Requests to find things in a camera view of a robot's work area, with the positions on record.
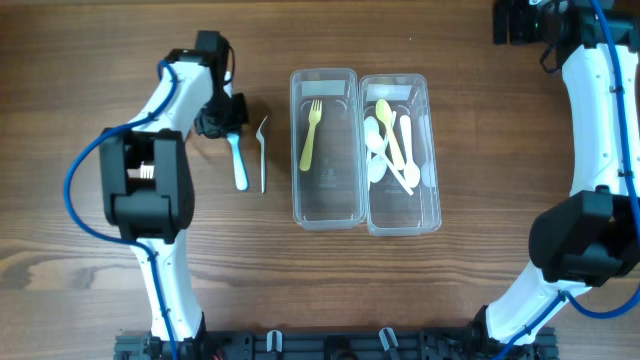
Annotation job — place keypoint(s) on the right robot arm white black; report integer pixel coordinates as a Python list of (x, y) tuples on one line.
[(593, 235)]

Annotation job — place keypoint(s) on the clear plastic container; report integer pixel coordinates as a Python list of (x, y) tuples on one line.
[(331, 194), (390, 211)]

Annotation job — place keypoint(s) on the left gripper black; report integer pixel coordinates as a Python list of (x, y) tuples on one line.
[(203, 122)]

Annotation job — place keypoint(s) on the yellow plastic fork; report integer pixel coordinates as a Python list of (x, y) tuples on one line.
[(315, 115)]

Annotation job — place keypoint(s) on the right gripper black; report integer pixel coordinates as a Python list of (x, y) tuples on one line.
[(519, 32)]

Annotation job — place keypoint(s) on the light blue spork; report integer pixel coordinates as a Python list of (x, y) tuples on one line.
[(240, 176)]

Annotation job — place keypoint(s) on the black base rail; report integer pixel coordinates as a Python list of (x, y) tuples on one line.
[(429, 343)]

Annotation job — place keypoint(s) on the yellow plastic spoon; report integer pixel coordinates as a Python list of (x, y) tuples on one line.
[(385, 116)]

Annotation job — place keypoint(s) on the white wide-handled spoon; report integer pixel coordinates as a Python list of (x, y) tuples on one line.
[(411, 171)]

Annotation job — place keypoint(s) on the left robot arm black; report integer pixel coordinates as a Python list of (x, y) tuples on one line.
[(148, 192)]

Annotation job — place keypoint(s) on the right clear plastic container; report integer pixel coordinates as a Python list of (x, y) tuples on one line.
[(390, 211)]

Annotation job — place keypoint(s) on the left clear plastic container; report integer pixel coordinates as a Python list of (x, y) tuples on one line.
[(331, 194)]

